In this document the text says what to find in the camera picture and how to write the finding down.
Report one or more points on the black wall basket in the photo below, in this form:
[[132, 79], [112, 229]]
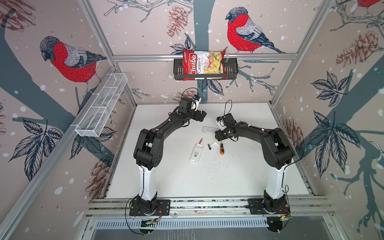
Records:
[[228, 69]]

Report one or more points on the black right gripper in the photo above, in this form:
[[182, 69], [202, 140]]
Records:
[[218, 136]]

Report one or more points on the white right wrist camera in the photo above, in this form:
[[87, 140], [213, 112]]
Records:
[[220, 122]]

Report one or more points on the aluminium mounting rail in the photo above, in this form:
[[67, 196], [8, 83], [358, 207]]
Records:
[[298, 206]]

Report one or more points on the orange black screwdriver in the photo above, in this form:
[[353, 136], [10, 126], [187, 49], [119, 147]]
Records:
[[222, 150]]

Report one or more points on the white battery cover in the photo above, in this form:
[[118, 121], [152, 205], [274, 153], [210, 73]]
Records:
[[215, 146]]

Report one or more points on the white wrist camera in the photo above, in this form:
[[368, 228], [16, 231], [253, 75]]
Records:
[[196, 101], [220, 122]]

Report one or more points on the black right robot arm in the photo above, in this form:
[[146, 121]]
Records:
[[277, 152]]

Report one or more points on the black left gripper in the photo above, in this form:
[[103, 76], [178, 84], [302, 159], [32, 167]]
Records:
[[197, 113]]

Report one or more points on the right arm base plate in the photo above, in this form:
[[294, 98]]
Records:
[[258, 206]]

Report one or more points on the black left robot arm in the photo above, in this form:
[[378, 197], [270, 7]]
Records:
[[150, 146]]

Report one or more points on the grey-faced white remote control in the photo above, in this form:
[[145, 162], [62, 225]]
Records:
[[209, 130]]

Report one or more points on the white wire mesh basket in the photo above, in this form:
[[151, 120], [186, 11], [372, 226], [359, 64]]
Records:
[[98, 113]]

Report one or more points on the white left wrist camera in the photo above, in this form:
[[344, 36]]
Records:
[[196, 101]]

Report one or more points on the red cassava chips bag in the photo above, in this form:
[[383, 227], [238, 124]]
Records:
[[203, 62]]

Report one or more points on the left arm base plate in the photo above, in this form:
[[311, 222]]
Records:
[[142, 208]]

